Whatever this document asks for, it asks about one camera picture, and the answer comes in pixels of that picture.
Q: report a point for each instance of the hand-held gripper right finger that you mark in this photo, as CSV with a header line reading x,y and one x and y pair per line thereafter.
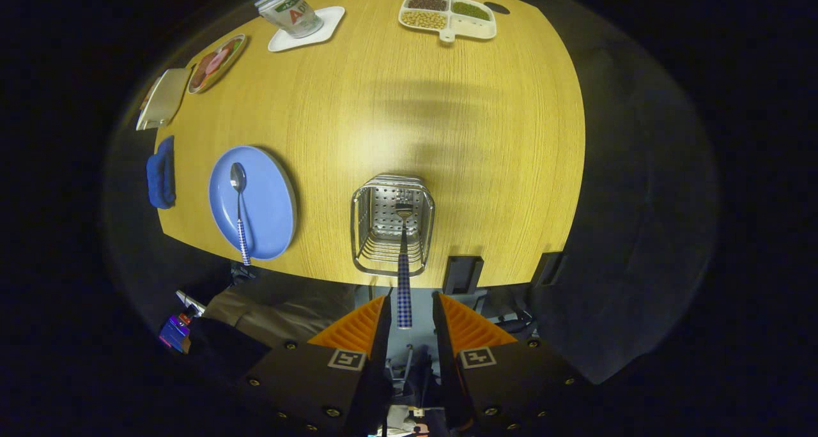
x,y
443,341

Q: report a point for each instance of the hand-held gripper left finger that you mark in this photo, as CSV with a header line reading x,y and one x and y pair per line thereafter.
x,y
380,341

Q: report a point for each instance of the black table clamp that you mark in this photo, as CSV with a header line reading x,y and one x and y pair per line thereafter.
x,y
548,269
463,274

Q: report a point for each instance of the person's beige trousers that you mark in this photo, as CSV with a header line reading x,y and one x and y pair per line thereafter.
x,y
275,309

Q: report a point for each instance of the blue round plate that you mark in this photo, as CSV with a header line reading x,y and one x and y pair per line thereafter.
x,y
268,200

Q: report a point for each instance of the white power strip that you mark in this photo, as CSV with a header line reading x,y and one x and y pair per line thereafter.
x,y
190,301

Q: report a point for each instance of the colourful lit device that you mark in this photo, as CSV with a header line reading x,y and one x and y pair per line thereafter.
x,y
174,333

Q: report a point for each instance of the blue folded cloth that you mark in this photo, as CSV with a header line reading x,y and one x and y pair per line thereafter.
x,y
160,178

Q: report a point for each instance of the white divided tray with beans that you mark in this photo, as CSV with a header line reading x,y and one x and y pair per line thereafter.
x,y
470,27

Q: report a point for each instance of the brown meat piece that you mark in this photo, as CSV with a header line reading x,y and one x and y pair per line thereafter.
x,y
199,76

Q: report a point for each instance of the white square coaster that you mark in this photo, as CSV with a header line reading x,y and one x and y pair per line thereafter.
x,y
323,25

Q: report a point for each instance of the oval plate with food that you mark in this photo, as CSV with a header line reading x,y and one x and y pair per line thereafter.
x,y
217,63

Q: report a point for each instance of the pink ham slice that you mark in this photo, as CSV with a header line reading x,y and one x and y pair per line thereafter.
x,y
217,60

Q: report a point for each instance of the white toaster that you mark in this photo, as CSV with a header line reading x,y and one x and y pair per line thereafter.
x,y
163,98

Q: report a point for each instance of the clear bottle with white cap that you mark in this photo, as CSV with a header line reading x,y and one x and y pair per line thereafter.
x,y
294,15

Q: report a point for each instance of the black round table grommet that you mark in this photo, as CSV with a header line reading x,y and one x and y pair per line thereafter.
x,y
496,7

